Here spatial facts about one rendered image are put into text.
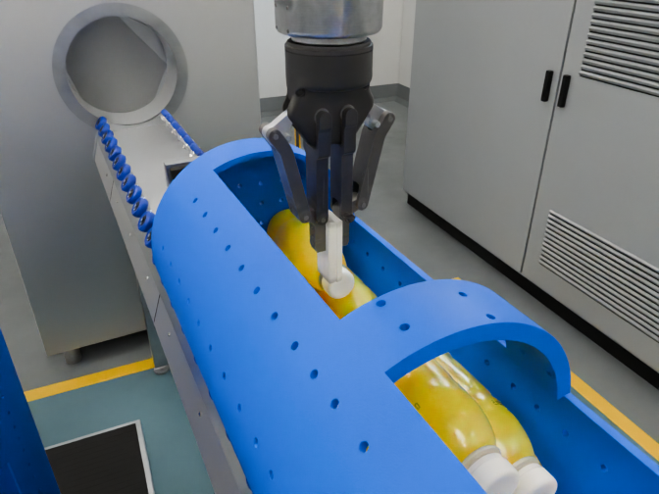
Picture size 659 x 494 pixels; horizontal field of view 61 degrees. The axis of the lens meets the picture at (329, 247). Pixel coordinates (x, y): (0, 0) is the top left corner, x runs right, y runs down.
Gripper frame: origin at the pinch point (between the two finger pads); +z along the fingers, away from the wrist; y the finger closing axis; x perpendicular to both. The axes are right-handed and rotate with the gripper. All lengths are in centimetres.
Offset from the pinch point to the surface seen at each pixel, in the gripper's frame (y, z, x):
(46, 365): 48, 119, -155
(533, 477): -4.7, 8.6, 25.7
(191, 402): 13.4, 32.9, -19.3
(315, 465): 11.8, 2.3, 21.8
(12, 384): 42, 51, -59
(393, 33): -286, 56, -438
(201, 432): 13.6, 33.4, -13.4
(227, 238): 9.1, -0.7, -5.2
